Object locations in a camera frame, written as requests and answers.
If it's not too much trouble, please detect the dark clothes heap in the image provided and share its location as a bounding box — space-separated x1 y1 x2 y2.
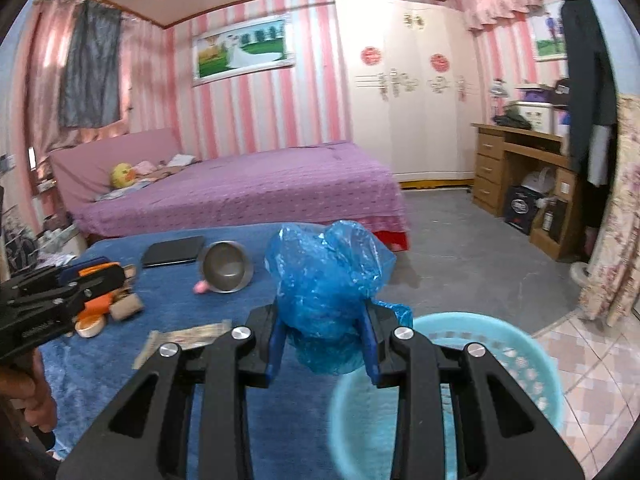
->
492 112 532 130

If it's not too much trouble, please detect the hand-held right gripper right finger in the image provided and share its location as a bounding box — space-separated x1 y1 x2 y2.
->
361 302 586 480

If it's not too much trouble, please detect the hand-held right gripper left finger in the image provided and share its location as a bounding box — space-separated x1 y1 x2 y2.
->
56 305 287 480

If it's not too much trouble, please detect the crumpled paper strip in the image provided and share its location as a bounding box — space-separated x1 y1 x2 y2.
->
132 321 232 371

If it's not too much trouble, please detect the light blue plastic basket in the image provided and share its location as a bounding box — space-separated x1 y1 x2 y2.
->
327 312 568 480

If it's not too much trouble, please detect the wooden desk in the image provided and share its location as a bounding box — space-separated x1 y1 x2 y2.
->
471 122 583 261

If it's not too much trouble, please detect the person's left hand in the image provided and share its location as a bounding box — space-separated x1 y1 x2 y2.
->
0 352 59 433

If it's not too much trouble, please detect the white storage box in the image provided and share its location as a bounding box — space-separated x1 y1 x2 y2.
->
515 101 556 133

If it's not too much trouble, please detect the pink window curtain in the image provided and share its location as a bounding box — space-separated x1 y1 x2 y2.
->
22 0 136 161

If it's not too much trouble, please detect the dark grey hanging cloth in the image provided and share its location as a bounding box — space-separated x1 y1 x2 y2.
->
59 0 123 128

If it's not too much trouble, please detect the red cloth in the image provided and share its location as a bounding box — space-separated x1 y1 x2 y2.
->
372 230 408 252

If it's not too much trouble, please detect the white wardrobe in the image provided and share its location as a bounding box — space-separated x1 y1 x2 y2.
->
334 0 488 183

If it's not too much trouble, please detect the tape roll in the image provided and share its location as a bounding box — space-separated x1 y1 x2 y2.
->
74 316 106 339

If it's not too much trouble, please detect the large framed wall poster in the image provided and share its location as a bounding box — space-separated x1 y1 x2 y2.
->
192 14 296 86

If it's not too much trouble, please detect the yellow plush duck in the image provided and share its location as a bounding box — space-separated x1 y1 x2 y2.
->
110 162 137 190

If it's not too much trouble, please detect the floral curtain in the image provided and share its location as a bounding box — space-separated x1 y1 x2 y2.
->
580 92 640 321

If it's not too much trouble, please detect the purple bed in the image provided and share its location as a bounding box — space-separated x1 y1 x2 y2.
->
47 127 411 253

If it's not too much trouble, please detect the dark hanging coat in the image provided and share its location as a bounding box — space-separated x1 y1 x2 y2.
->
560 0 618 188

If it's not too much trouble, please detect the black flat case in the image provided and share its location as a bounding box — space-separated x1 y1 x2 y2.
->
141 235 206 268

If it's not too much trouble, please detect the blue plastic bag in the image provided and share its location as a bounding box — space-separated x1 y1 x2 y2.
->
264 220 415 376

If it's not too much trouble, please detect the black box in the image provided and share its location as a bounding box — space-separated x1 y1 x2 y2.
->
504 185 543 236

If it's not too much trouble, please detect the blue fleece blanket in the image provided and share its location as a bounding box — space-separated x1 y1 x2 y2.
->
37 222 416 480

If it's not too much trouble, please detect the small wall poster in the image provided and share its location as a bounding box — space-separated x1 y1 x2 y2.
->
530 2 568 61

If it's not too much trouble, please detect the pink clothes pile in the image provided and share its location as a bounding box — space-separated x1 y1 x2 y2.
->
134 154 196 177

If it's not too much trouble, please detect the pink steel-lined mug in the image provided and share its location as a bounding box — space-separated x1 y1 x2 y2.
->
192 241 255 295

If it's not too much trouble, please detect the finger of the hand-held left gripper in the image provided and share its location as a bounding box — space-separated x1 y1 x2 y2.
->
50 282 110 321
56 258 126 290

